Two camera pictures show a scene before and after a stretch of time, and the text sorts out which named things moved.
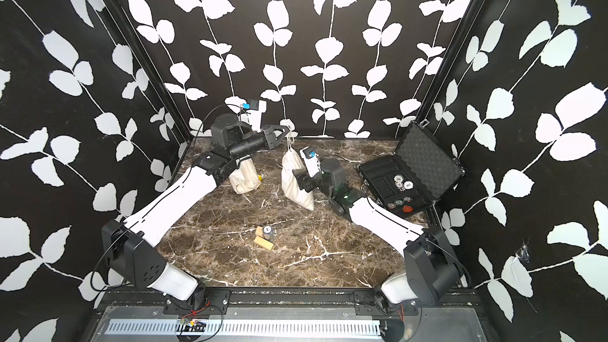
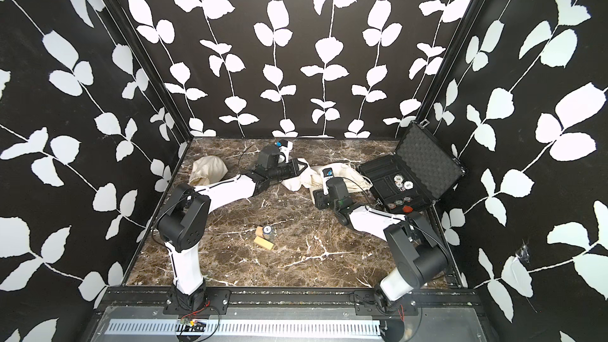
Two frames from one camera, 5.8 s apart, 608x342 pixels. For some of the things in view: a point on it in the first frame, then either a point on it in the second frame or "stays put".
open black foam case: [420, 171] stays put
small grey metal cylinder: [268, 233] stays put
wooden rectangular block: [263, 242] stays put
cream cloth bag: [292, 161] -> [355, 180]
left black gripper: [267, 137] -> [294, 168]
